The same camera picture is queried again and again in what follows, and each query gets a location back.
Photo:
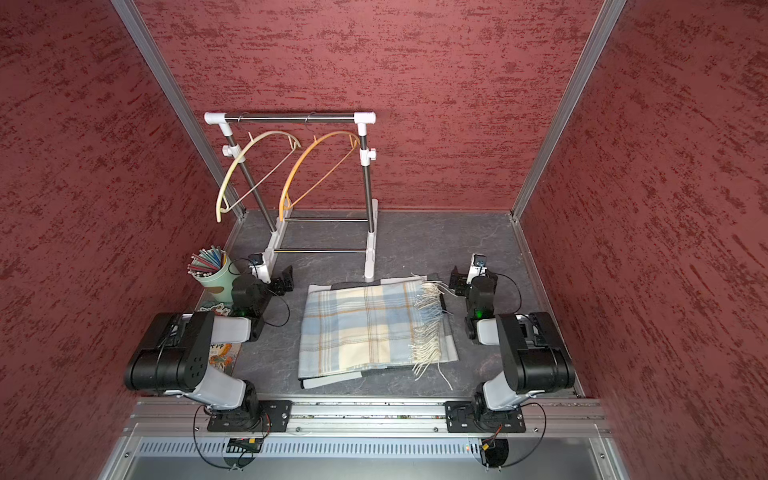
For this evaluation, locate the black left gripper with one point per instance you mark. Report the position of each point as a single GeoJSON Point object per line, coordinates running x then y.
{"type": "Point", "coordinates": [278, 283]}

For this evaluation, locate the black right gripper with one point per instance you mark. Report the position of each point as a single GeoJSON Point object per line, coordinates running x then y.
{"type": "Point", "coordinates": [459, 282]}

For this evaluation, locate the blue plaid fringed scarf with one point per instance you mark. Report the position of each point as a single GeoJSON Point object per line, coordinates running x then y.
{"type": "Point", "coordinates": [366, 324]}

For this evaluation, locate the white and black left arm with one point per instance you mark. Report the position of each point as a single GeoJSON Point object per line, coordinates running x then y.
{"type": "Point", "coordinates": [173, 358]}

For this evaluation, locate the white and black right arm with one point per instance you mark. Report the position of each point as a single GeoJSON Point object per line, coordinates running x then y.
{"type": "Point", "coordinates": [534, 359]}

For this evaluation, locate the grey checkered scarf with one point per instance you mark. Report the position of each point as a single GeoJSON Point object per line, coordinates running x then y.
{"type": "Point", "coordinates": [336, 379]}

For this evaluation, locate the green pencil cup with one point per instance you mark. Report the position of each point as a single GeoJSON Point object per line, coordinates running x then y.
{"type": "Point", "coordinates": [219, 285]}

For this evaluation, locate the coloured pencils bundle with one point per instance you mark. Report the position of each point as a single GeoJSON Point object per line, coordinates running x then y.
{"type": "Point", "coordinates": [207, 262]}

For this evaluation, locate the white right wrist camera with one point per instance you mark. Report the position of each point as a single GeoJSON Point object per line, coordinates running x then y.
{"type": "Point", "coordinates": [477, 265]}

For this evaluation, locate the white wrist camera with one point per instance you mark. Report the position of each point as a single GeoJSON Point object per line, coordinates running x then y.
{"type": "Point", "coordinates": [259, 267]}
{"type": "Point", "coordinates": [477, 265]}

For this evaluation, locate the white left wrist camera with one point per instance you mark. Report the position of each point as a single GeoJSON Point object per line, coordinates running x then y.
{"type": "Point", "coordinates": [259, 267]}

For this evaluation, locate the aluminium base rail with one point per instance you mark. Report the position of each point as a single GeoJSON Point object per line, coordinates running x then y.
{"type": "Point", "coordinates": [350, 416]}

